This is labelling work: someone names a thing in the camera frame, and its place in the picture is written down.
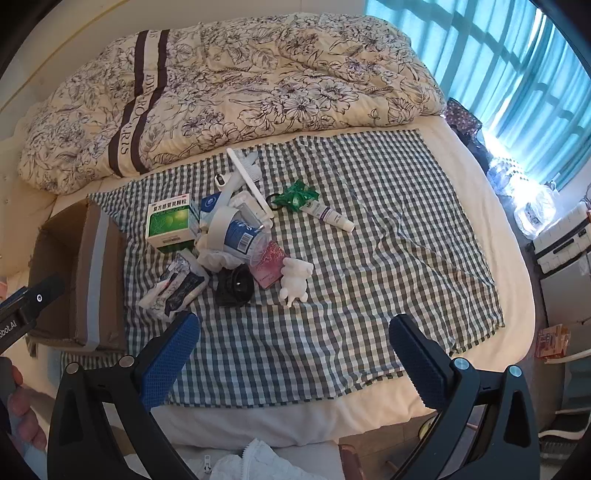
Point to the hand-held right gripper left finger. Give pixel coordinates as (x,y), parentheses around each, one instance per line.
(171,360)

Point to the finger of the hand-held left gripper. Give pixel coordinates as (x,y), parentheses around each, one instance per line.
(42,293)

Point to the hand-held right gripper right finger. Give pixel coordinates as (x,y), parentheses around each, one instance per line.
(420,364)

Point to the brown cardboard box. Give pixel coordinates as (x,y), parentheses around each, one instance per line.
(97,277)

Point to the black and white plastic packet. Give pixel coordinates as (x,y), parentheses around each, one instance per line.
(175,286)

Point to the black round container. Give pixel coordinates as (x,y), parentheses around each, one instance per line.
(231,286)

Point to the pink patterned box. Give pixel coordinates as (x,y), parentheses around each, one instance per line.
(270,267)

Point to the green and white medicine box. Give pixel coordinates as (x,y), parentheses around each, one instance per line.
(168,221)

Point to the clear plastic jar blue label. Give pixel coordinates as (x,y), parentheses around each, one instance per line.
(242,240)

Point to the beige masking tape roll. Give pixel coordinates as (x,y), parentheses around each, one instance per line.
(219,226)

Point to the white plush toy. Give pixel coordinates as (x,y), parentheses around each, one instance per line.
(295,281)

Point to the white cream tube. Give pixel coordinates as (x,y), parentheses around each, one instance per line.
(328,216)

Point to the white comb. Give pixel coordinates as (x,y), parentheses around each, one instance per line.
(247,175)

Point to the green ribbon bow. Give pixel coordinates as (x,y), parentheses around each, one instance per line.
(298,196)

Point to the person's left hand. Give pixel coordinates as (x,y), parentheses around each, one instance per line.
(23,415)

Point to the cream tufted headboard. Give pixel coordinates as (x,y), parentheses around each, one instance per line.
(11,207)

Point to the orange packet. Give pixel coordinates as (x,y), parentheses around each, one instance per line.
(551,341)

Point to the green checked cloth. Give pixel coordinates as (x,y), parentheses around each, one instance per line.
(369,230)

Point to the white plug adapter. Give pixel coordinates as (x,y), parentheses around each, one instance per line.
(221,181)

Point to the clear plastic bag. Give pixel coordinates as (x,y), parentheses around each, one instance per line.
(531,212)

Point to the white suitcase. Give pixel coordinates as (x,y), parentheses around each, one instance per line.
(563,240)

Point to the dark dotted bag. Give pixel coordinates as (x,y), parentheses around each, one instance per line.
(461,115)

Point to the cream floral duvet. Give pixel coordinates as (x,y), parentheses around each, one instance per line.
(277,69)

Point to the teal curtain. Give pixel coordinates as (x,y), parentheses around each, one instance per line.
(485,55)

